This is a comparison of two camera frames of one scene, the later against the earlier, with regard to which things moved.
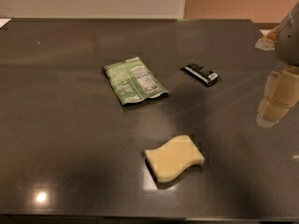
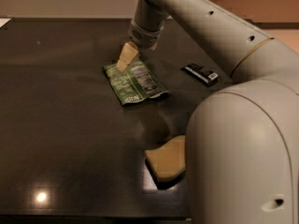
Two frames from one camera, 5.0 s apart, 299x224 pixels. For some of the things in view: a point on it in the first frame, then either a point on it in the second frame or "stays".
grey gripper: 289,44 to 145,35
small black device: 202,74 stays
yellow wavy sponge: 172,157 stays
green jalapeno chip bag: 132,81 stays
